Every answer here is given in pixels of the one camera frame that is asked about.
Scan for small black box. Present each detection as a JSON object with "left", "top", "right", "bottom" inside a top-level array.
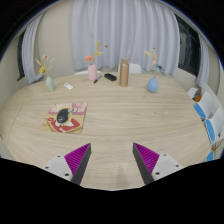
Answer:
[{"left": 103, "top": 73, "right": 118, "bottom": 82}]

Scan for white and blue chairs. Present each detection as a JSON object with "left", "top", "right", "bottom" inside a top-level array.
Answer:
[{"left": 187, "top": 83, "right": 224, "bottom": 163}]

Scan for green vase with yellow flowers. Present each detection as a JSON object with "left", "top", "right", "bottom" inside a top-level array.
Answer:
[{"left": 35, "top": 54, "right": 56, "bottom": 92}]

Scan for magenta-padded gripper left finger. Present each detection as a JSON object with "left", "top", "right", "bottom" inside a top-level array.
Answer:
[{"left": 43, "top": 143, "right": 92, "bottom": 186}]

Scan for wide white curtain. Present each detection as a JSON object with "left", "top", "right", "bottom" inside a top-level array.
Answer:
[{"left": 70, "top": 0, "right": 181, "bottom": 77}]

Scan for white chair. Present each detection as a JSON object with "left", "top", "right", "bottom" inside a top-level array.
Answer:
[
  {"left": 73, "top": 70, "right": 102, "bottom": 76},
  {"left": 117, "top": 62, "right": 143, "bottom": 75}
]

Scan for pink vase with orange flowers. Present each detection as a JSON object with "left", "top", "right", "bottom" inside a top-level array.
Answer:
[{"left": 83, "top": 40, "right": 109, "bottom": 83}]

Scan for narrow white curtain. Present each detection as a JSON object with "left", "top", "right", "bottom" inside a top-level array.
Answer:
[
  {"left": 21, "top": 12, "right": 46, "bottom": 84},
  {"left": 195, "top": 33, "right": 211, "bottom": 88}
]

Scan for dark window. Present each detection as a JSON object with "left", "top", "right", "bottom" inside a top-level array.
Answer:
[
  {"left": 174, "top": 14, "right": 201, "bottom": 77},
  {"left": 16, "top": 31, "right": 27, "bottom": 81}
]

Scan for colourful printed mouse pad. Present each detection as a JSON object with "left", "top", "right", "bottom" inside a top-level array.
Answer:
[{"left": 41, "top": 102, "right": 89, "bottom": 135}]

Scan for tan drink bottle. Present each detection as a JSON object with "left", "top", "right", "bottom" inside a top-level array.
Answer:
[{"left": 119, "top": 58, "right": 130, "bottom": 88}]

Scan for blue vase with dried flowers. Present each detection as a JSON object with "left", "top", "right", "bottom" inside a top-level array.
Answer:
[{"left": 143, "top": 47, "right": 165, "bottom": 94}]

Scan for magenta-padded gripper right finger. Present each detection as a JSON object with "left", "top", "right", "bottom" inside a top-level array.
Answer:
[{"left": 132, "top": 142, "right": 184, "bottom": 186}]

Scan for black computer mouse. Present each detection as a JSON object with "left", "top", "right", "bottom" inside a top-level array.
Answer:
[{"left": 56, "top": 107, "right": 70, "bottom": 124}]

